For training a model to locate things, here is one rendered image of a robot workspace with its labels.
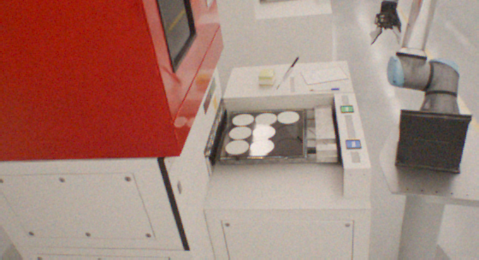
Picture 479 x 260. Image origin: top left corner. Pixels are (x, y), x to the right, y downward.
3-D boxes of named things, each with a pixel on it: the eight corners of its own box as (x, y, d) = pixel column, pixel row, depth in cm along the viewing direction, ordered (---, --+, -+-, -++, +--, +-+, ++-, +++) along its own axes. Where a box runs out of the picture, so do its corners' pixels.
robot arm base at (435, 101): (454, 127, 159) (456, 103, 160) (466, 117, 144) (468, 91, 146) (413, 121, 162) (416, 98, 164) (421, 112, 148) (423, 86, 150)
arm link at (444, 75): (464, 93, 149) (467, 59, 152) (428, 87, 149) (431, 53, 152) (447, 102, 161) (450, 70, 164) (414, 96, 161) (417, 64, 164)
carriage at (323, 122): (316, 162, 166) (316, 156, 165) (314, 115, 196) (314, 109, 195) (337, 162, 165) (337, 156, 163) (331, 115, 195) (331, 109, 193)
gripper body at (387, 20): (373, 25, 195) (377, 1, 196) (381, 31, 201) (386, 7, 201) (388, 24, 190) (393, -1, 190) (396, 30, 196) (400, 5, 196)
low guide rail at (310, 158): (220, 165, 178) (219, 159, 176) (221, 162, 180) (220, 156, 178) (337, 162, 169) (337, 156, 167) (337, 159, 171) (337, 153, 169)
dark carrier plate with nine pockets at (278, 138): (220, 157, 170) (220, 156, 170) (232, 114, 198) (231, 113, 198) (303, 155, 164) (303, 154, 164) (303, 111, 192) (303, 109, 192)
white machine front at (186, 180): (184, 251, 140) (156, 159, 119) (221, 122, 207) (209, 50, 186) (192, 251, 140) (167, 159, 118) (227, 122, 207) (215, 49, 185)
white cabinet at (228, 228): (232, 328, 201) (203, 210, 156) (251, 195, 280) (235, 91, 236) (365, 335, 189) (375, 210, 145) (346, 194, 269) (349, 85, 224)
